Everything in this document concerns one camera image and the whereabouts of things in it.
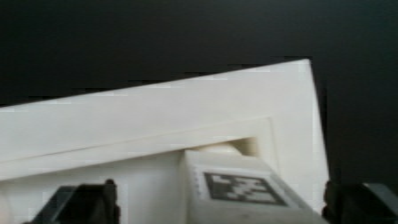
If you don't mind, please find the white table leg with tag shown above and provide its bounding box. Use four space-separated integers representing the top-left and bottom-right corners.
181 143 326 224

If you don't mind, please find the white square tabletop part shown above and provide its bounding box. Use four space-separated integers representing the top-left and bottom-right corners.
0 118 271 224

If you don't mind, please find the white obstacle fence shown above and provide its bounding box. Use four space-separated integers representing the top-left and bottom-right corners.
0 59 328 209

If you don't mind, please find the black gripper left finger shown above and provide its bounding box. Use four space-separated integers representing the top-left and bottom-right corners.
22 179 120 224

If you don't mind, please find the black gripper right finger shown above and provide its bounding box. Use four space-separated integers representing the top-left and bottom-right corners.
321 182 398 224

